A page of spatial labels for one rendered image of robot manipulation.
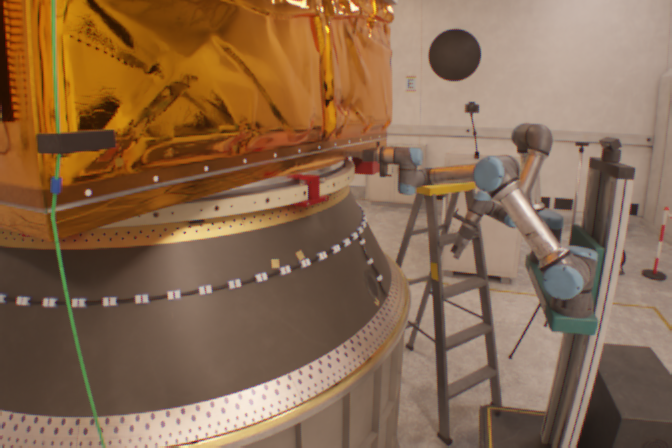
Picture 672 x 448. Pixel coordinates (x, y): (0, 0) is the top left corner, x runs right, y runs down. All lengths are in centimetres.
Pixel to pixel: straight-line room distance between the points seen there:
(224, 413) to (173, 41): 87
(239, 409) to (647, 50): 889
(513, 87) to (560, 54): 111
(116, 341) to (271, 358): 40
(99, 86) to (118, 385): 72
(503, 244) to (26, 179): 453
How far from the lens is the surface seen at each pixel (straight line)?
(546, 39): 876
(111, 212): 79
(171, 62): 82
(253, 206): 112
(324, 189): 132
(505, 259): 484
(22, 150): 74
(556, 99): 866
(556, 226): 195
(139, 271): 110
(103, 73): 74
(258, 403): 113
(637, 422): 193
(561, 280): 135
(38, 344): 121
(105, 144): 69
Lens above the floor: 193
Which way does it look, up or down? 12 degrees down
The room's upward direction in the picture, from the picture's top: straight up
